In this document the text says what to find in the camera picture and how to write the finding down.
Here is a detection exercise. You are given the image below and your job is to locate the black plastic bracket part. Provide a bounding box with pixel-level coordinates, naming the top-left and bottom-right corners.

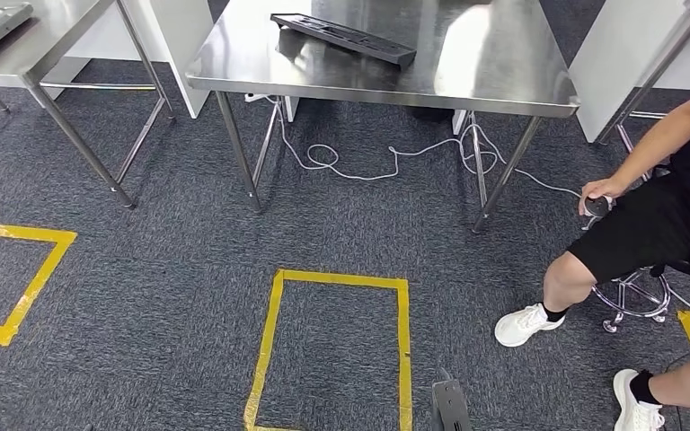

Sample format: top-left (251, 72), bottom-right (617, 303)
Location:
top-left (270, 13), bottom-right (418, 69)

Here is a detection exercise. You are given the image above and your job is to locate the black round handheld device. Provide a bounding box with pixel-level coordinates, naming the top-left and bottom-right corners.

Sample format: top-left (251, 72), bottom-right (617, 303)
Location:
top-left (584, 196), bottom-right (613, 219)

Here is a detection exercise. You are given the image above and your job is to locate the stainless steel workbench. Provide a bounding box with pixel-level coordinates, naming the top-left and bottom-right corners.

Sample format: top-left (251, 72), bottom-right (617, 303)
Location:
top-left (185, 0), bottom-right (581, 234)

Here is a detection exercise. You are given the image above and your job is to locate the dark grey robot plate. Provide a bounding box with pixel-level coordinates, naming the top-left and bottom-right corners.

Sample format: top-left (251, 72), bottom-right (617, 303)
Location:
top-left (430, 367), bottom-right (473, 431)

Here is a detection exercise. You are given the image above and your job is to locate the chrome stool base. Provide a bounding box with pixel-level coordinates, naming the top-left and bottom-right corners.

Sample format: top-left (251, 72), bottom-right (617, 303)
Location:
top-left (591, 268), bottom-right (674, 334)

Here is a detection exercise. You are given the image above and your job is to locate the person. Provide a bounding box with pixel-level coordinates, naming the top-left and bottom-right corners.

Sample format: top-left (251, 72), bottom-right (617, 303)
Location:
top-left (493, 71), bottom-right (690, 431)

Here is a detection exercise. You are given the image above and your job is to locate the white panel table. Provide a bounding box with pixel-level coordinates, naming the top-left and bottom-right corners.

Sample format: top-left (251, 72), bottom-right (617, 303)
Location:
top-left (568, 0), bottom-right (690, 182)

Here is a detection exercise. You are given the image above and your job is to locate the stainless steel table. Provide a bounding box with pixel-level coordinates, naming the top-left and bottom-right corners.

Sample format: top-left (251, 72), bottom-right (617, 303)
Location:
top-left (0, 0), bottom-right (176, 210)

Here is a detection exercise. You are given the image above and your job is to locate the white floor cable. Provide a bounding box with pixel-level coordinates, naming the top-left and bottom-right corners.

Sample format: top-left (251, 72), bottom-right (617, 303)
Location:
top-left (264, 94), bottom-right (584, 200)

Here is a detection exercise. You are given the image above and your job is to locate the black floor cable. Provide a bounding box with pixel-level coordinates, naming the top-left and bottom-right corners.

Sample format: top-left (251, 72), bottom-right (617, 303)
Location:
top-left (660, 350), bottom-right (690, 431)

